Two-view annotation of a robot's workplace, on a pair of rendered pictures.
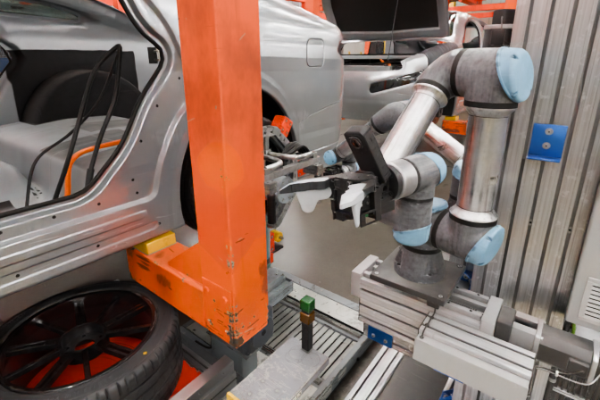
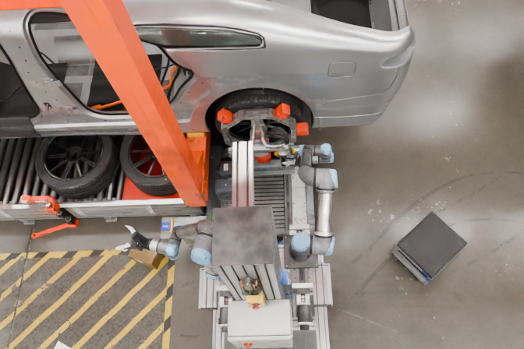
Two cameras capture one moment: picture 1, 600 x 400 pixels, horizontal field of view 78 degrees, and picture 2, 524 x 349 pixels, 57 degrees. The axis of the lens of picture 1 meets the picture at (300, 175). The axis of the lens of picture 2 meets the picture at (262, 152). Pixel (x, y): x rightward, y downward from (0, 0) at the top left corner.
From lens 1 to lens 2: 2.95 m
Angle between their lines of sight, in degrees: 61
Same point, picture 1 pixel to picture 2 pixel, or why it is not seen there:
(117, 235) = not seen: hidden behind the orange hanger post
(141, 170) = (182, 111)
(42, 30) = not seen: outside the picture
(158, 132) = (191, 100)
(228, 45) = (157, 150)
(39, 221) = not seen: hidden behind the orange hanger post
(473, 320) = (217, 283)
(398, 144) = (183, 231)
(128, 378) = (154, 185)
